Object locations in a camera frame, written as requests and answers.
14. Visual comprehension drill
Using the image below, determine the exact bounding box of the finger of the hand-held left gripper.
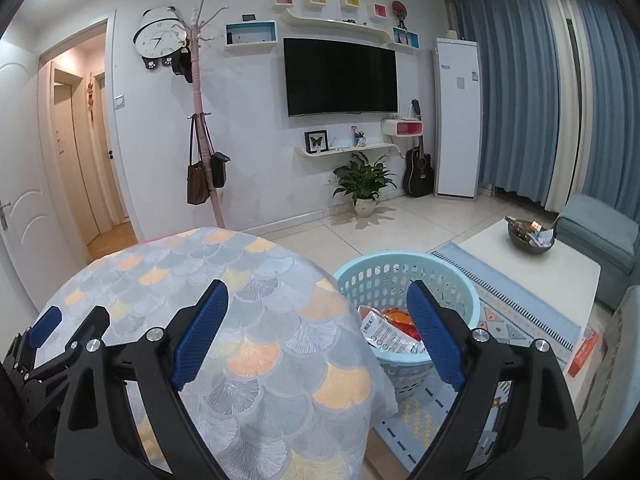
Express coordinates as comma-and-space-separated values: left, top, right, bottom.
22, 307, 111, 385
9, 306, 63, 378

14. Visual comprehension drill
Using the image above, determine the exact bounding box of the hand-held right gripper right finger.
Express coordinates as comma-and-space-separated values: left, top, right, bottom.
406, 280, 583, 480

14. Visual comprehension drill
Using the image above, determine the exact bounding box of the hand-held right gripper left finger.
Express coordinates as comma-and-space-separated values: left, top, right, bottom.
54, 279, 230, 480

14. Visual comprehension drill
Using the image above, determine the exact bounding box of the orange snack packet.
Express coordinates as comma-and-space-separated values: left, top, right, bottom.
380, 307, 416, 331

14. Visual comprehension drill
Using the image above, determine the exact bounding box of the light blue plastic basket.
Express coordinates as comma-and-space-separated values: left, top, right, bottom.
332, 252, 481, 391

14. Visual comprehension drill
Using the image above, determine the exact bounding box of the white printed packet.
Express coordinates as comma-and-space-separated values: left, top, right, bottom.
357, 305, 431, 356

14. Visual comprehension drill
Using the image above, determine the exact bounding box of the black shoulder bag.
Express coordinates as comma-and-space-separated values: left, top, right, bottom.
202, 115, 231, 190

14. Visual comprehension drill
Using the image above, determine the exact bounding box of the brown shoulder bag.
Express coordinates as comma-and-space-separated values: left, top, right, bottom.
187, 115, 210, 206

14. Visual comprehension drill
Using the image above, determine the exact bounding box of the scale pattern tablecloth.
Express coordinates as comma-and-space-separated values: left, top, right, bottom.
37, 227, 398, 480

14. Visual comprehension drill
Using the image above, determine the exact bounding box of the patterned blue rug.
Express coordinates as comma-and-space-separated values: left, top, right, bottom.
370, 242, 583, 480

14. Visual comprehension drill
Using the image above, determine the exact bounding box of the dark bowl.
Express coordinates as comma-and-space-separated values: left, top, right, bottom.
507, 216, 556, 255

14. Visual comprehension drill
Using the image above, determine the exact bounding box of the white room door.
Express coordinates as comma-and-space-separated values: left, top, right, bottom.
0, 62, 53, 311

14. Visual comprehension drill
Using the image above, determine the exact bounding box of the white coffee table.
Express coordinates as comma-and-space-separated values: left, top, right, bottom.
457, 217, 601, 411

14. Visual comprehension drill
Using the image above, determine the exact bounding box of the orange box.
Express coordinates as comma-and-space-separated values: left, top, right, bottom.
567, 330, 601, 378

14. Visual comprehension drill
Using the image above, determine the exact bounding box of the black acoustic guitar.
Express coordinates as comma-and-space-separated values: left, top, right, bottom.
404, 100, 435, 197

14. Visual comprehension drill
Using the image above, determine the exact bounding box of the potted green plant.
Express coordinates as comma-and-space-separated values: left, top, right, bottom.
332, 152, 388, 218

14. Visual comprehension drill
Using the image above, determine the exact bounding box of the blue sofa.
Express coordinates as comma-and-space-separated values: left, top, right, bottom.
555, 194, 640, 466

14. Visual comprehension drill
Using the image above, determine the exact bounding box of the white pink box shelf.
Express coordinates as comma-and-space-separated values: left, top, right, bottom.
381, 119, 423, 139

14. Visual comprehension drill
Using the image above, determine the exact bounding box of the white standing air conditioner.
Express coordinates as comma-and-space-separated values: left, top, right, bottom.
432, 37, 481, 198

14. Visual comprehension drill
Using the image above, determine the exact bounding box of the blue curtain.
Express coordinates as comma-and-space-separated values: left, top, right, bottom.
570, 0, 640, 241
452, 0, 566, 211

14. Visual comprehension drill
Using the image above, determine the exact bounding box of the pink coat rack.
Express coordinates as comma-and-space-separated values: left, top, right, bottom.
170, 0, 231, 228

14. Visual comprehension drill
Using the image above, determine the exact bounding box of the cream curtain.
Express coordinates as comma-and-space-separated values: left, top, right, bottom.
542, 0, 583, 213

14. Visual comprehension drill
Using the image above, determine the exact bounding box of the black cap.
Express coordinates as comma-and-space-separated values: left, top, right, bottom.
170, 42, 193, 83

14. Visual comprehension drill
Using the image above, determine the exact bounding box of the small blue box shelf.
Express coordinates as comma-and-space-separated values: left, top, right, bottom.
392, 26, 420, 50

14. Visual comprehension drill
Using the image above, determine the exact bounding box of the wide blue box shelf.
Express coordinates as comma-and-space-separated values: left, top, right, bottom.
225, 21, 277, 46

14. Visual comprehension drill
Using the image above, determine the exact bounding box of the long white wavy shelf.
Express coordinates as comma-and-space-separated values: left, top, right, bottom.
280, 10, 396, 41

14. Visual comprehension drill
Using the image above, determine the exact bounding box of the white wavy wall shelf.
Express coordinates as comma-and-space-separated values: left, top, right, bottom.
294, 142, 401, 158

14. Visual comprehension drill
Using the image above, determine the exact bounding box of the black wall television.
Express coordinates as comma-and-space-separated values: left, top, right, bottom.
283, 37, 398, 117

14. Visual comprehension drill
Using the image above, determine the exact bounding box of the panda wall clock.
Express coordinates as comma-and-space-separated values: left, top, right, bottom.
134, 6, 188, 68

